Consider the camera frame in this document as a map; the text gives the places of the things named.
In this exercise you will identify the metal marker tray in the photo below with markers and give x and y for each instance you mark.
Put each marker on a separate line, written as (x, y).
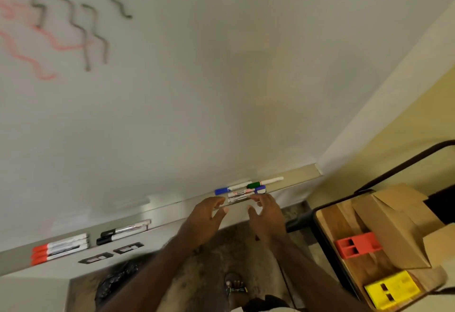
(170, 212)

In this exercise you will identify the blue whiteboard marker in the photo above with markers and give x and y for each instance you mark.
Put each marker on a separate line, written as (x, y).
(261, 189)
(221, 191)
(238, 199)

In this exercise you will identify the person's black trousers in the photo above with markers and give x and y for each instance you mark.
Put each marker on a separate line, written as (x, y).
(266, 302)

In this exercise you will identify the person's right hand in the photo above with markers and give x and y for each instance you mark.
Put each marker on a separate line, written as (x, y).
(272, 223)

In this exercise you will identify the person's left forearm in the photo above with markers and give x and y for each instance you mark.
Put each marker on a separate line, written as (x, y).
(149, 279)

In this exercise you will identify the white whiteboard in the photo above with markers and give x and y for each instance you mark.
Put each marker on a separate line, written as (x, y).
(213, 91)

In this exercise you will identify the brown cardboard box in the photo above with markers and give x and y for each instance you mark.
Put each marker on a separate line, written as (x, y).
(391, 223)

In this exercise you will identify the green whiteboard marker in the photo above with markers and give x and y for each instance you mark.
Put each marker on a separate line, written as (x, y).
(254, 185)

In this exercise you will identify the yellow plastic holder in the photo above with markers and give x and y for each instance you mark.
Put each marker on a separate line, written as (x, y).
(394, 288)

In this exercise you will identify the red plastic holder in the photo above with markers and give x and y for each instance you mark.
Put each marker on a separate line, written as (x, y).
(359, 246)

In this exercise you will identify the person's white striped shirt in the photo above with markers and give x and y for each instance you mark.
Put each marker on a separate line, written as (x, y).
(270, 310)

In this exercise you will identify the black wall outlet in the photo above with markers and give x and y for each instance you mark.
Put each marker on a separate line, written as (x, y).
(128, 248)
(95, 258)

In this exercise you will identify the black trash bin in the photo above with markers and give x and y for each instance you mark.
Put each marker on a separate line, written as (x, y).
(113, 283)

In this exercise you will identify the person's right forearm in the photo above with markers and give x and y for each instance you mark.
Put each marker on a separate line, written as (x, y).
(313, 279)

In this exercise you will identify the red whiteboard marker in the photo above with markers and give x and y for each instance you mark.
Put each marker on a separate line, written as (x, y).
(38, 255)
(40, 249)
(37, 261)

